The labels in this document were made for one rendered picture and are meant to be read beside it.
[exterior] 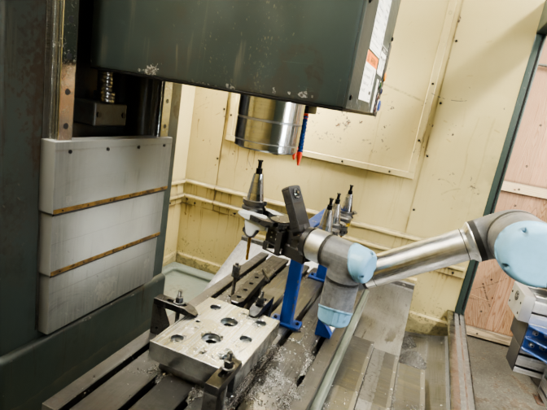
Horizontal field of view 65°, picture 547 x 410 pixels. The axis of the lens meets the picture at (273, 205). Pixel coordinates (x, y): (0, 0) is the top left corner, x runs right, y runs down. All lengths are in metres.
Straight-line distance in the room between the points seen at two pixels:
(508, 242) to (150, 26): 0.88
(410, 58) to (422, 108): 0.22
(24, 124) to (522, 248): 1.06
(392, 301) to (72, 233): 1.38
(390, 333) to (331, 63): 1.30
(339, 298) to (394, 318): 1.05
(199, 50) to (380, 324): 1.37
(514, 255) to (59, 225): 1.02
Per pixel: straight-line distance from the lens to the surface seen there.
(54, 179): 1.14
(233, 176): 2.25
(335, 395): 1.42
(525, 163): 3.68
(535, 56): 2.04
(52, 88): 1.15
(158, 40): 1.08
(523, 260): 0.91
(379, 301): 2.04
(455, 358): 1.77
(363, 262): 0.91
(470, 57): 2.02
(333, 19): 0.92
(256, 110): 1.00
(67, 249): 1.25
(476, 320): 3.95
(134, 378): 1.16
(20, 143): 1.13
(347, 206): 1.66
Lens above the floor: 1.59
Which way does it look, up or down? 14 degrees down
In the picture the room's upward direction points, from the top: 10 degrees clockwise
